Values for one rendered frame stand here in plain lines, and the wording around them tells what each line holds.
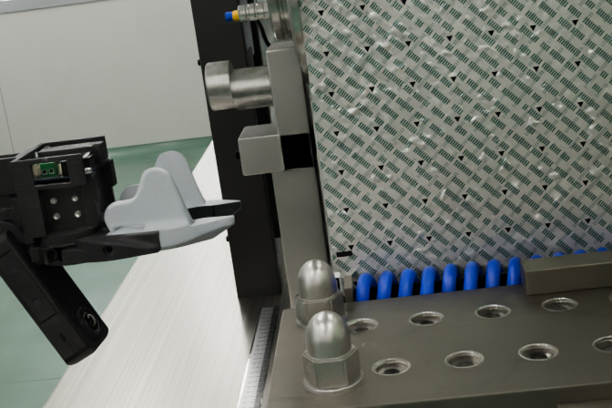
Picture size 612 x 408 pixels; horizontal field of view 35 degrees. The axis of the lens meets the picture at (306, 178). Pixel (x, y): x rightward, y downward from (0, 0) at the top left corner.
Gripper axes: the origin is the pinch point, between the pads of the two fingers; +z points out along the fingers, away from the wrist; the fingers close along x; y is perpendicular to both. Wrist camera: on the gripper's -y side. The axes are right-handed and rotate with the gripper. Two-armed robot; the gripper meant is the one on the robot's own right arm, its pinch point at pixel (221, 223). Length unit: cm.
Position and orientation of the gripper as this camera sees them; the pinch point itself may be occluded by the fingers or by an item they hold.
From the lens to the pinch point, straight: 74.1
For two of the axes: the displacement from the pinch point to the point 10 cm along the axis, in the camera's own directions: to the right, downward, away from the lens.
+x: 0.5, -2.3, 9.7
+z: 9.9, -1.1, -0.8
